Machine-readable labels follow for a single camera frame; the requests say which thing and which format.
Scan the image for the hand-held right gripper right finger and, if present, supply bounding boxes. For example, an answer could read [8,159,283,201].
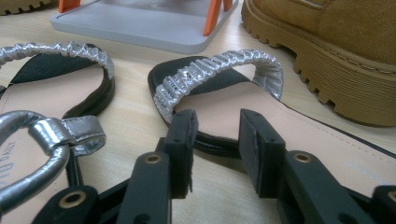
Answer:
[238,108,368,224]

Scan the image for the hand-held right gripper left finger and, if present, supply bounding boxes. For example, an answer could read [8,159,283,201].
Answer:
[116,108,199,224]

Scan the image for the silver strap sandal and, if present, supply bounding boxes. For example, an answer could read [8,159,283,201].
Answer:
[0,41,116,224]
[148,49,396,200]

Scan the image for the tan suede boot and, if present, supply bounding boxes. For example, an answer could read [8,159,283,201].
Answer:
[241,0,396,128]
[0,0,60,17]

